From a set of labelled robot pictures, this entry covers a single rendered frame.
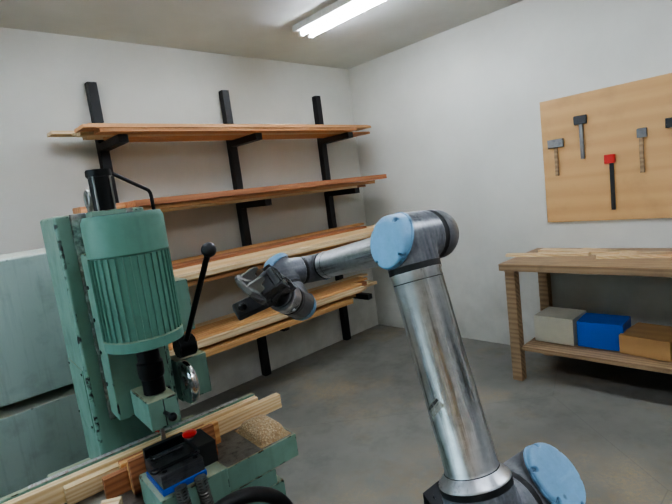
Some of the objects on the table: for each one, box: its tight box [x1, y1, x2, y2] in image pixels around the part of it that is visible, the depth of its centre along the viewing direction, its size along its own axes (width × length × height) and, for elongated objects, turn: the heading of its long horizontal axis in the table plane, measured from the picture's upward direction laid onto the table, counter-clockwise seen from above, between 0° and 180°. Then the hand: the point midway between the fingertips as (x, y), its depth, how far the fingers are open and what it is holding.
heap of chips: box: [235, 414, 291, 449], centre depth 121 cm, size 9×14×4 cm, turn 84°
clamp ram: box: [143, 432, 184, 470], centre depth 102 cm, size 9×8×9 cm
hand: (236, 282), depth 116 cm, fingers closed
